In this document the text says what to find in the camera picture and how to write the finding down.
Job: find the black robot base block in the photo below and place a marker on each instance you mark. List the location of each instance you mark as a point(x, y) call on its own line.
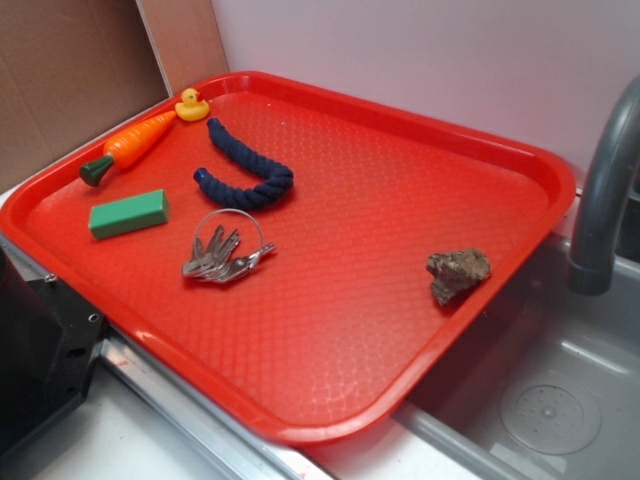
point(50, 340)

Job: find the silver key bunch on ring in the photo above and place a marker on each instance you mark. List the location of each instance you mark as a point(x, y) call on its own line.
point(212, 262)

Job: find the grey sink faucet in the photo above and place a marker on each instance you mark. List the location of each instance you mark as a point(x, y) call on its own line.
point(607, 222)

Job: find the brown cardboard panel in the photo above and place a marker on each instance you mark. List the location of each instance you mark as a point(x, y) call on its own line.
point(72, 70)

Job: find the brown rough rock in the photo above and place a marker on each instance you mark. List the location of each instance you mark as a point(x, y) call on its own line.
point(456, 272)

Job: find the green rectangular block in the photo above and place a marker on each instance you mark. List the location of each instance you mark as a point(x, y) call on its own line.
point(129, 214)

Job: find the yellow rubber duck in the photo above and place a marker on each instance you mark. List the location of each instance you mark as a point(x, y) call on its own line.
point(191, 108)

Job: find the orange toy carrot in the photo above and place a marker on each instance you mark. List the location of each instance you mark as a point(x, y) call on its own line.
point(123, 149)

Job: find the grey plastic sink basin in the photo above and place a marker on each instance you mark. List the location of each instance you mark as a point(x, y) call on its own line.
point(544, 384)

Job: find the red plastic tray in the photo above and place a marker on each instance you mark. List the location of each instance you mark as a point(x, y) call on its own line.
point(332, 330)

